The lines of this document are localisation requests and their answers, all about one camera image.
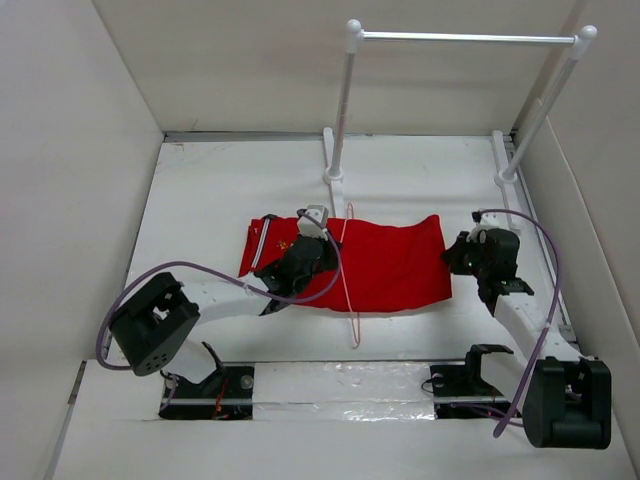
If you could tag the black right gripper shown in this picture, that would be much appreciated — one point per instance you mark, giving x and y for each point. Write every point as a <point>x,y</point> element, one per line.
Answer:
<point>453,254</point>

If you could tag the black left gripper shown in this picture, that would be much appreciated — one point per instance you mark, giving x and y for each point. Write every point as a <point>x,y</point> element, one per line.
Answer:
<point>330,255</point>

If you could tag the red trousers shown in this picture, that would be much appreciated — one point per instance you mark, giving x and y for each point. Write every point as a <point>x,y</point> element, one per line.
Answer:
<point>389,268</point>

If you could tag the pink wire hanger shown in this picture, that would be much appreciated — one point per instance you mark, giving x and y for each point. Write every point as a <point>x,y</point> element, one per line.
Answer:
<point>354,317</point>

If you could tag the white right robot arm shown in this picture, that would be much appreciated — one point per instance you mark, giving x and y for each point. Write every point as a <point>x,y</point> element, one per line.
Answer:
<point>562,396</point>

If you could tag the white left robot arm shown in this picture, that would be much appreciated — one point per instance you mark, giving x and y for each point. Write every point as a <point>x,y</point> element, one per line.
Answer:
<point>152,319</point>

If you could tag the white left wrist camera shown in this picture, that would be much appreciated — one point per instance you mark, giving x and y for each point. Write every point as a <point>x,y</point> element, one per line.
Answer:
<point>312,222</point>

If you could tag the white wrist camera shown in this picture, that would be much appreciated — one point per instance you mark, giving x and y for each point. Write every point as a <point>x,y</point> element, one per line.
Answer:
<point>485,220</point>
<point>312,222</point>

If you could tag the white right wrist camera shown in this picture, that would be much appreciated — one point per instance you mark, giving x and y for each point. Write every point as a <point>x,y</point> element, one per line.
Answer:
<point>485,220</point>

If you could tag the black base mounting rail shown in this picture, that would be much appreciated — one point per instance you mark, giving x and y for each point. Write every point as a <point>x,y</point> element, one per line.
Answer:
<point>455,395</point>

